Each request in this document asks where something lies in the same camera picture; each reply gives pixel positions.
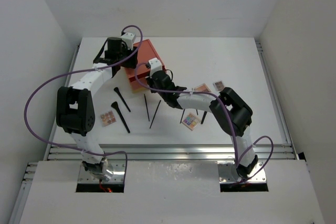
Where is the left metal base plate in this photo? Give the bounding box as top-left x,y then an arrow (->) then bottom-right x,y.
77,163 -> 125,184

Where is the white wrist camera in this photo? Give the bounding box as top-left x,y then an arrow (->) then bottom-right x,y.
146,58 -> 162,71
120,33 -> 136,50

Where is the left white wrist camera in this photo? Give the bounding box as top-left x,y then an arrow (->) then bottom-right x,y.
120,33 -> 136,50

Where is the orange eyeshadow palette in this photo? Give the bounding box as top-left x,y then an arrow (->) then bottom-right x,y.
194,83 -> 211,92

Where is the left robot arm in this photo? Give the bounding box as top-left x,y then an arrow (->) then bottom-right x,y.
56,33 -> 138,180

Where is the black makeup brush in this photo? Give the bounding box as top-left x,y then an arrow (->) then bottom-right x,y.
111,101 -> 130,134
113,87 -> 131,112

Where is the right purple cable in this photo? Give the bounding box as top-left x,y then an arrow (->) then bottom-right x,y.
134,63 -> 274,185

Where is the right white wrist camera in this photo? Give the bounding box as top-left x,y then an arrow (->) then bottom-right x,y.
146,58 -> 162,71

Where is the round-pan brown eyeshadow palette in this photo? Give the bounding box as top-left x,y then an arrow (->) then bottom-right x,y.
100,110 -> 116,127

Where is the long brown eyeshadow palette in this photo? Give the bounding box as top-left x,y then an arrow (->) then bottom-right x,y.
213,81 -> 225,92

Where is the metal base plate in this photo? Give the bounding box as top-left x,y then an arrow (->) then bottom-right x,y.
77,163 -> 125,184
217,162 -> 267,185

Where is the orange drawer box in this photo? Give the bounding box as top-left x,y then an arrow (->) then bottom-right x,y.
123,39 -> 165,92

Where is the colourful eyeshadow palette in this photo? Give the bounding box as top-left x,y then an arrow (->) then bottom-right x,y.
182,113 -> 201,131

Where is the black fan brush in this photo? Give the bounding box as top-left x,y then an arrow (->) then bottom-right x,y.
201,111 -> 207,124

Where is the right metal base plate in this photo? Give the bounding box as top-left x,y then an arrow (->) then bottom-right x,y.
217,162 -> 267,185

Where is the aluminium rail frame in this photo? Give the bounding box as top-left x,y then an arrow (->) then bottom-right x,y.
8,41 -> 298,223

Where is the yellow drawer box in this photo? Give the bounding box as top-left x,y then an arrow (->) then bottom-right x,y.
133,88 -> 147,94

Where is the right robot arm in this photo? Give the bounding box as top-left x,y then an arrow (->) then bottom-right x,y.
146,70 -> 258,179

